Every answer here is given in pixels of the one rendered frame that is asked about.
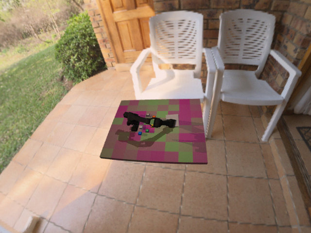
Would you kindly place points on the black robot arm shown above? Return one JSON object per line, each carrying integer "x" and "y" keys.
{"x": 157, "y": 122}

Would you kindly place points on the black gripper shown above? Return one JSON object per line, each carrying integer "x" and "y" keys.
{"x": 134, "y": 128}

